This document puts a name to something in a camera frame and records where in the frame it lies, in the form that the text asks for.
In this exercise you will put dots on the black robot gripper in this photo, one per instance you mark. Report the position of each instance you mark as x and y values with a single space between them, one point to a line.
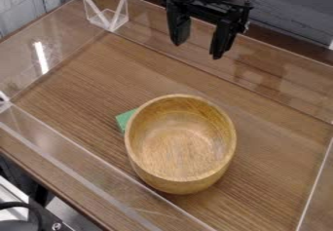
211 11

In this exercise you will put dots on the green foam block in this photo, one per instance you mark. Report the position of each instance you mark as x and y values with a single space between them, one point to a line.
123 119

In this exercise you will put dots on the brown wooden bowl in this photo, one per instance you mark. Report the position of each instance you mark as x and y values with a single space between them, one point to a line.
182 141

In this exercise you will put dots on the clear acrylic corner bracket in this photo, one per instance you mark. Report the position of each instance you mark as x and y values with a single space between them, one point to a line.
109 19

